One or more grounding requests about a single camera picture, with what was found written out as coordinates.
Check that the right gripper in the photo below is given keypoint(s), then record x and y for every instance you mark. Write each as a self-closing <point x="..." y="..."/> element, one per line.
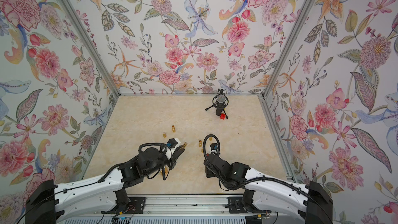
<point x="209" y="173"/>

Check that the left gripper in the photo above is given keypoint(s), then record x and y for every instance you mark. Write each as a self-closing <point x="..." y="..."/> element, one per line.
<point x="173" y="158"/>

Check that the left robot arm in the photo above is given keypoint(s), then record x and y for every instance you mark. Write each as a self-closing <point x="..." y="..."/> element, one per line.
<point x="51" y="203"/>

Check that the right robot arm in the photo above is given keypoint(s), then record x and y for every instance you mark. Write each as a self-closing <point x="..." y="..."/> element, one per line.
<point x="310" y="204"/>

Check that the black microphone on tripod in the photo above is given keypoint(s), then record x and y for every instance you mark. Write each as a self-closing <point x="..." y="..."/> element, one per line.
<point x="220" y="102"/>

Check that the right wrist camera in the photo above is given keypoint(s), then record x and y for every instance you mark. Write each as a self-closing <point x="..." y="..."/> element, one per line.
<point x="214" y="148"/>

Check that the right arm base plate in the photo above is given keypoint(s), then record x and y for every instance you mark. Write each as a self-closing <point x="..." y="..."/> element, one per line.
<point x="236" y="205"/>

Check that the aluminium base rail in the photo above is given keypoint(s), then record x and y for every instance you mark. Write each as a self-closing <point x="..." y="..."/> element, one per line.
<point x="186" y="209"/>

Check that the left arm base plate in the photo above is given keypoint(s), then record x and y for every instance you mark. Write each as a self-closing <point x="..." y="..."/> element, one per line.
<point x="135" y="205"/>

